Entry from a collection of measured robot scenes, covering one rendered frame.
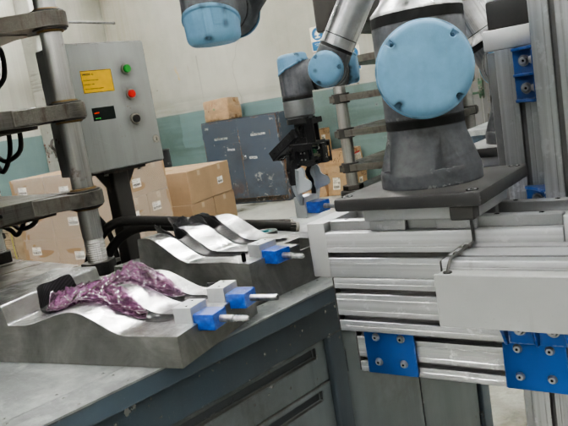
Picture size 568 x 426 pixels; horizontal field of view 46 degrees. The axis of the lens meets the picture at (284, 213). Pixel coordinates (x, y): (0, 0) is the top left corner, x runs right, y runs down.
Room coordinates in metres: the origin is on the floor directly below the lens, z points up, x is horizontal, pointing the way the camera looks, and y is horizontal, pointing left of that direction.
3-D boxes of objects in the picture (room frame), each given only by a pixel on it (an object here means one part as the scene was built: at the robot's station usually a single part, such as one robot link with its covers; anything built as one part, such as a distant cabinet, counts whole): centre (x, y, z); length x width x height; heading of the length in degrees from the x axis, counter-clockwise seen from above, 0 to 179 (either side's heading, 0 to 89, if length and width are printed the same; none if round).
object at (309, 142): (1.64, -0.08, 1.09); 0.09 x 0.08 x 0.12; 46
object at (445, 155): (1.01, -0.23, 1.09); 0.15 x 0.15 x 0.10
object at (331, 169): (8.31, -0.66, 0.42); 0.86 x 0.33 x 0.83; 57
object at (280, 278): (1.57, 0.17, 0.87); 0.50 x 0.26 x 0.14; 46
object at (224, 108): (8.99, 0.59, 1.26); 0.42 x 0.33 x 0.29; 57
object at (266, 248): (1.34, 0.02, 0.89); 0.13 x 0.05 x 0.05; 46
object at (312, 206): (1.63, -0.09, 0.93); 0.13 x 0.05 x 0.05; 46
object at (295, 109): (1.65, -0.08, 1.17); 0.08 x 0.08 x 0.05
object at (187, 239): (1.55, 0.17, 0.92); 0.35 x 0.16 x 0.09; 46
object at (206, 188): (6.58, 1.17, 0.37); 1.20 x 0.82 x 0.74; 65
